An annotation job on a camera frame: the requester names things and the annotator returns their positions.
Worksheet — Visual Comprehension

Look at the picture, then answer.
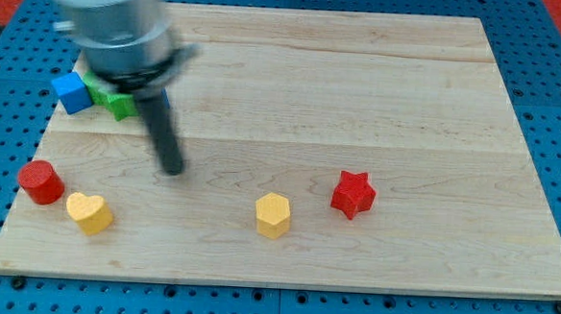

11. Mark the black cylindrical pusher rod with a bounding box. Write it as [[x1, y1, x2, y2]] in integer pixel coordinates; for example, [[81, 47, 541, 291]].
[[134, 88, 184, 176]]

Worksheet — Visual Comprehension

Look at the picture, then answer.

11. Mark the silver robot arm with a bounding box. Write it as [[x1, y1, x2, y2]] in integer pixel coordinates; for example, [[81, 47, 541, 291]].
[[52, 0, 200, 176]]

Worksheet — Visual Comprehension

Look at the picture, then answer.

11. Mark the yellow heart block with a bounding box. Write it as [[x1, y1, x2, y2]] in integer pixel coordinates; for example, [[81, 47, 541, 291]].
[[65, 192, 114, 235]]

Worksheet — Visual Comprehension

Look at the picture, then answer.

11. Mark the yellow hexagon block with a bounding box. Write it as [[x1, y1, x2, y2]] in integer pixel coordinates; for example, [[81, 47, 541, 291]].
[[255, 192, 291, 239]]

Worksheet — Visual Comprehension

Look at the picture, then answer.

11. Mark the blue block behind rod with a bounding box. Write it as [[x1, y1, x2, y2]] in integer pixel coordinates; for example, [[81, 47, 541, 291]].
[[160, 88, 171, 109]]

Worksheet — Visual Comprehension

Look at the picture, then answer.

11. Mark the green star block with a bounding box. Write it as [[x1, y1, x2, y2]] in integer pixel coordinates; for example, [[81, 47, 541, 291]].
[[82, 71, 139, 122]]

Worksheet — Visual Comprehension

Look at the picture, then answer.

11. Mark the blue cube block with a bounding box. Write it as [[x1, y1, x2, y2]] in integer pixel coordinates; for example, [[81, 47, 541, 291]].
[[51, 72, 93, 114]]

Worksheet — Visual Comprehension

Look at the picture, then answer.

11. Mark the red cylinder block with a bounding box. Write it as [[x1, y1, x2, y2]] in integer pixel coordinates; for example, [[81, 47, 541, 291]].
[[16, 159, 65, 205]]

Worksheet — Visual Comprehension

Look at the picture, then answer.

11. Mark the wooden board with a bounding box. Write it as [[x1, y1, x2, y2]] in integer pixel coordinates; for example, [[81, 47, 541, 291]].
[[0, 3, 561, 301]]

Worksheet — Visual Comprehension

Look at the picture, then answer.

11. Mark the red star block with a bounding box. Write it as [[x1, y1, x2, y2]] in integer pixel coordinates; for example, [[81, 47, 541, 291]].
[[329, 170, 377, 220]]

